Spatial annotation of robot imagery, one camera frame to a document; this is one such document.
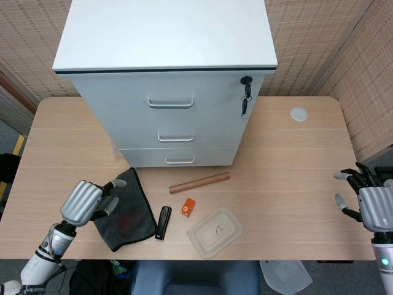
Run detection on translucent plastic bin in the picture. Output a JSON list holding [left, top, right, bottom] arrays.
[[260, 260, 313, 295]]

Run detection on black bag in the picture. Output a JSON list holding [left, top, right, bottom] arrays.
[[69, 260, 136, 295]]

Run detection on grey microfibre cloth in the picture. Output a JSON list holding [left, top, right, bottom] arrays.
[[91, 167, 157, 253]]

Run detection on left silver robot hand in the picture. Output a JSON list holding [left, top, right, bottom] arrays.
[[59, 179, 128, 228]]

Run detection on white drawer beside lock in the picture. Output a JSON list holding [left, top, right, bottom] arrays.
[[71, 71, 265, 120]]

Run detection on brown cardboard tube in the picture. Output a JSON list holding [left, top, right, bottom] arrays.
[[168, 171, 231, 195]]

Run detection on black object beside table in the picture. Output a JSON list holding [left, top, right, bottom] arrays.
[[0, 153, 21, 186]]

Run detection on white middle-height cabinet drawer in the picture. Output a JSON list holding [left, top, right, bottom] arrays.
[[99, 117, 248, 151]]

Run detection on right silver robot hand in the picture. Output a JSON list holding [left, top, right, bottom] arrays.
[[333, 162, 393, 233]]

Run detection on woven beige screen panel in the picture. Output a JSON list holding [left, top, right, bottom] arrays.
[[313, 0, 393, 162], [0, 0, 377, 102]]

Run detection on black key in lock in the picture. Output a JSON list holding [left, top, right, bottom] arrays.
[[240, 76, 254, 98]]

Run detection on orange plastic block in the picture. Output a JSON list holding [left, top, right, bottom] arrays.
[[180, 198, 197, 216]]

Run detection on grey desk cable grommet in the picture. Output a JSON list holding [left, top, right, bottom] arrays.
[[290, 106, 308, 122]]

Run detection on black stapler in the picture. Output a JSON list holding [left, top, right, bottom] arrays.
[[154, 205, 173, 241]]

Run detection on white lowest cabinet drawer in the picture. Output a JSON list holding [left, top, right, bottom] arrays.
[[118, 146, 239, 168]]

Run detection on blue chair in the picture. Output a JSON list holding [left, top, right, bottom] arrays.
[[130, 260, 262, 295]]

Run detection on black box behind hand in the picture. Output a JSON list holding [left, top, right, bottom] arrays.
[[373, 165, 393, 187]]

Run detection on white drawer cabinet body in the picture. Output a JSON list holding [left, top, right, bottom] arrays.
[[52, 0, 279, 168]]

